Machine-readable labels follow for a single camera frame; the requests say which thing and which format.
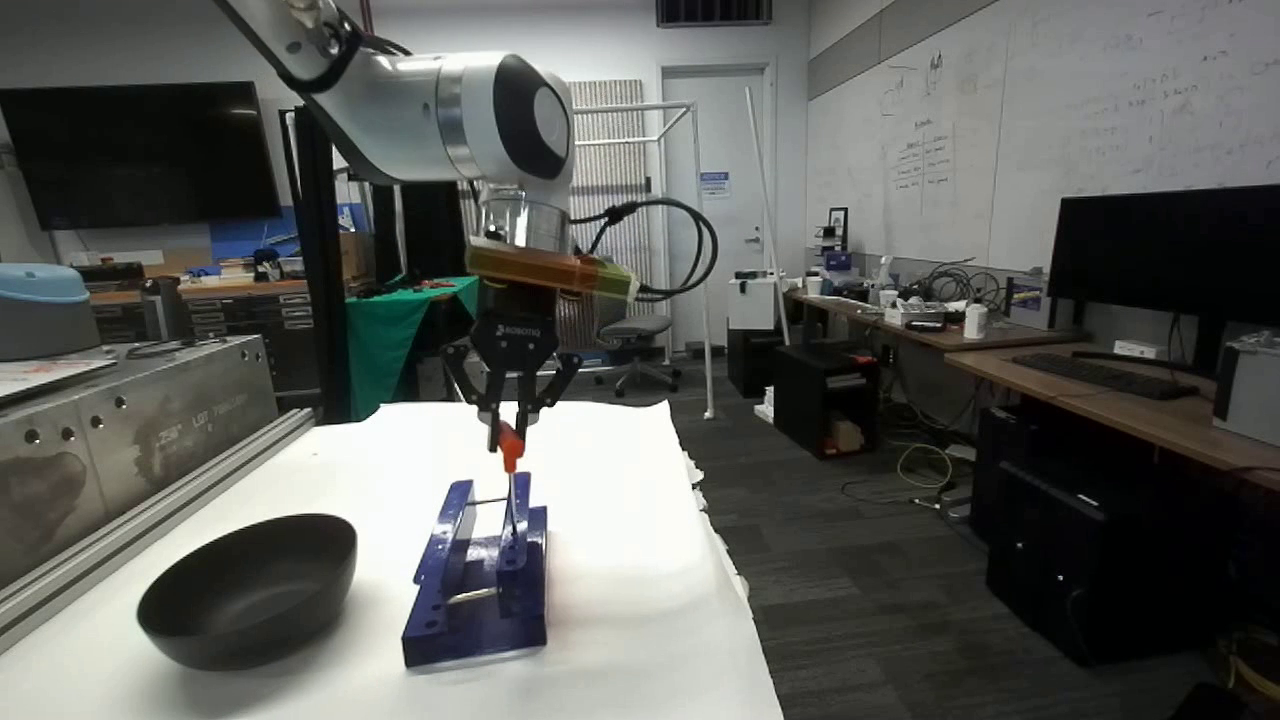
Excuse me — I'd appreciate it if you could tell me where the black storage box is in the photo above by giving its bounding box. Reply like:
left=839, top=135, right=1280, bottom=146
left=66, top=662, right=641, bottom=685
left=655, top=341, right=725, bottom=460
left=773, top=341, right=883, bottom=465

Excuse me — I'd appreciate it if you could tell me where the ceiling air vent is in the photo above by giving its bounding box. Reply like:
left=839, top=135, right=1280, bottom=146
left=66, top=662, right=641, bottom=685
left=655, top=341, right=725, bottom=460
left=653, top=0, right=775, bottom=29

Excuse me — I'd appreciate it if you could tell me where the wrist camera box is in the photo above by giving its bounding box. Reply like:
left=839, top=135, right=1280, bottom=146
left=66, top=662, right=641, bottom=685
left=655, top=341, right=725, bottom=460
left=464, top=234, right=646, bottom=309

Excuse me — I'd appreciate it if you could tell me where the white tubular frame stand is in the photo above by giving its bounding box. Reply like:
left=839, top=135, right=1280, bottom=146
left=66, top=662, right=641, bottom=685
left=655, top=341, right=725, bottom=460
left=567, top=98, right=722, bottom=425

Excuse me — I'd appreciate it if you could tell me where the black computer monitor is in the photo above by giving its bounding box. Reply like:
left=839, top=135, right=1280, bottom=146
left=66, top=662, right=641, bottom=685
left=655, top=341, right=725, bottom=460
left=1045, top=180, right=1280, bottom=377

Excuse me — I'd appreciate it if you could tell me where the white equipment box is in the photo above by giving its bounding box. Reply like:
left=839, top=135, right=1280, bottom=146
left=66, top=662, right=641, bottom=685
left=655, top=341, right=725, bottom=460
left=1207, top=333, right=1280, bottom=451

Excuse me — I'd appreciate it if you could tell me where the cluttered workbench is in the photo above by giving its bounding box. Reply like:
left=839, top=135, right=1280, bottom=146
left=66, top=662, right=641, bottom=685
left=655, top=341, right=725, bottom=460
left=779, top=250, right=1060, bottom=361

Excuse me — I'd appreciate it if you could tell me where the white door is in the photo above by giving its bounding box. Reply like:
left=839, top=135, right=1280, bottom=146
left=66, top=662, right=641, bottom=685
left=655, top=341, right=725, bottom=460
left=659, top=64, right=779, bottom=361

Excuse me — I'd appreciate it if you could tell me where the gray metal machine block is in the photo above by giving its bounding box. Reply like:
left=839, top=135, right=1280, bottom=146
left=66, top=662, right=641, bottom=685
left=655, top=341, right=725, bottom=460
left=0, top=333, right=284, bottom=591

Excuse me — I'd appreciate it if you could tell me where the aluminum extrusion rail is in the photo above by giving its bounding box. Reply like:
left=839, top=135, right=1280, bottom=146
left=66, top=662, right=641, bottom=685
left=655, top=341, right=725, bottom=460
left=0, top=405, right=322, bottom=647

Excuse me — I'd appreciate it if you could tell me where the blue plastic rack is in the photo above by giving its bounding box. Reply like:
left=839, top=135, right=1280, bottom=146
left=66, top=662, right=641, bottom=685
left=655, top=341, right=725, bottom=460
left=402, top=470, right=558, bottom=671

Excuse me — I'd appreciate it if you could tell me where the black keyboard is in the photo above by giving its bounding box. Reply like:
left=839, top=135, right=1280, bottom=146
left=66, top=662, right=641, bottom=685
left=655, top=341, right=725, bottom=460
left=1010, top=349, right=1206, bottom=405

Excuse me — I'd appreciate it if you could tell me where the black vertical post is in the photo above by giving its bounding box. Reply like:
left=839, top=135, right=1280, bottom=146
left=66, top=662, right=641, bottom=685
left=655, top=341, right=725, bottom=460
left=293, top=102, right=358, bottom=425

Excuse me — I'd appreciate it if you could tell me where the black office chair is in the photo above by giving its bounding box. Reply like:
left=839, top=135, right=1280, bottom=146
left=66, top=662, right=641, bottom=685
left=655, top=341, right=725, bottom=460
left=595, top=294, right=687, bottom=398

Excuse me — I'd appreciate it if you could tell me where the green cloth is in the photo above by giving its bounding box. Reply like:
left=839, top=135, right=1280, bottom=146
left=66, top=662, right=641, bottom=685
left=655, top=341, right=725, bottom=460
left=344, top=270, right=485, bottom=418

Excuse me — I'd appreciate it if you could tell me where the black bowl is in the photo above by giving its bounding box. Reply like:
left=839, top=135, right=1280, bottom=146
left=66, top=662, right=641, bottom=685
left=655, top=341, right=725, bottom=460
left=131, top=511, right=364, bottom=677

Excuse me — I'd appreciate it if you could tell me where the white paper table cover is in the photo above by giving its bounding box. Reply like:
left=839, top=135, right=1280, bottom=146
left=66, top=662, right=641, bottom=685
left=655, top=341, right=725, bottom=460
left=0, top=394, right=790, bottom=720

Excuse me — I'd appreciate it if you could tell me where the wall mounted black television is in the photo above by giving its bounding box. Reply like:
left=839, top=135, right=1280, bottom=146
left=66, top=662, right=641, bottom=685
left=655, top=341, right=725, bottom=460
left=0, top=80, right=284, bottom=233

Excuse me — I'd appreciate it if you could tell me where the wooden desk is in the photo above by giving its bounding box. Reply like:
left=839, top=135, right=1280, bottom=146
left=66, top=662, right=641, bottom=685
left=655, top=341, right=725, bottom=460
left=942, top=334, right=1280, bottom=500

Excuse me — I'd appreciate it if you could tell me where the black cabinet under desk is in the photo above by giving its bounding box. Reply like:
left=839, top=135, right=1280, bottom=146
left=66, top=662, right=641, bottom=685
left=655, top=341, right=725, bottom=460
left=980, top=451, right=1238, bottom=667

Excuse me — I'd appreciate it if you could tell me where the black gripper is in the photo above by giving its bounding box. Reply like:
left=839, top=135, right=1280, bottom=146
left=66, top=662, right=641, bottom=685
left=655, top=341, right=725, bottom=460
left=441, top=274, right=583, bottom=448

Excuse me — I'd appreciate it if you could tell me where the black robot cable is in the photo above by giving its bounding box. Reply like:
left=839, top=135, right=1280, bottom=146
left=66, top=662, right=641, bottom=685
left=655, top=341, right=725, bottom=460
left=563, top=190, right=725, bottom=303

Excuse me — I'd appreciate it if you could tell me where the gray blue device cover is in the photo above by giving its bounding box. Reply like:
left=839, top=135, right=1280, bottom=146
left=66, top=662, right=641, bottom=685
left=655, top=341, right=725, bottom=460
left=0, top=261, right=106, bottom=365

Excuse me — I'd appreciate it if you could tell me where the orange handled screwdriver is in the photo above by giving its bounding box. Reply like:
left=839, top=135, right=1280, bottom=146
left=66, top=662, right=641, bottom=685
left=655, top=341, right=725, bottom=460
left=496, top=418, right=528, bottom=540

